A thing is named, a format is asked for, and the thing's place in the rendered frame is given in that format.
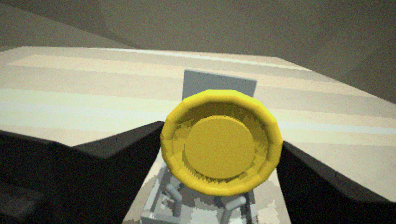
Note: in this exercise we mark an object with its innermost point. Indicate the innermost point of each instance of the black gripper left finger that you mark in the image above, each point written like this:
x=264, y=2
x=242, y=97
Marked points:
x=90, y=183

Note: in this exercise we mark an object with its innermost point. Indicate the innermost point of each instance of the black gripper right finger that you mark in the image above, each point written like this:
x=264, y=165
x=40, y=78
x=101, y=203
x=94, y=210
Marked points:
x=315, y=194

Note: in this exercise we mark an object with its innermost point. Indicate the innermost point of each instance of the grey dish rack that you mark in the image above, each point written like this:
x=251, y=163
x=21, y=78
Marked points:
x=171, y=202

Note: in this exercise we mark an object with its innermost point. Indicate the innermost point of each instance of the yellow plate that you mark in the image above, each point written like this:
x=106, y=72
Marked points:
x=221, y=143

